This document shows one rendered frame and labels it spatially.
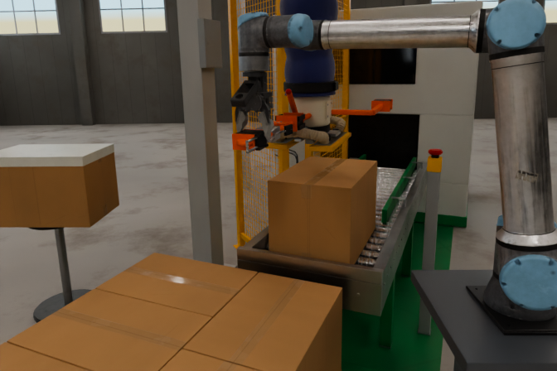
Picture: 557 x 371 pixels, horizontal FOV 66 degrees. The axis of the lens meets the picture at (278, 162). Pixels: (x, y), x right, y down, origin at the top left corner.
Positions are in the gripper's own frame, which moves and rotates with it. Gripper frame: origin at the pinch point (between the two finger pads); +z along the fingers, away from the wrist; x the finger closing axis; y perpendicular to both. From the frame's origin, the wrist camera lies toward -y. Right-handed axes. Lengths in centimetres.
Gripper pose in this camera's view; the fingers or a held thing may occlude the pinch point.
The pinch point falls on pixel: (253, 137)
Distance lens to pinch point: 134.3
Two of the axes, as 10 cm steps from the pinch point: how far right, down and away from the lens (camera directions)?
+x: -9.2, -0.7, 3.9
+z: 0.2, 9.8, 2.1
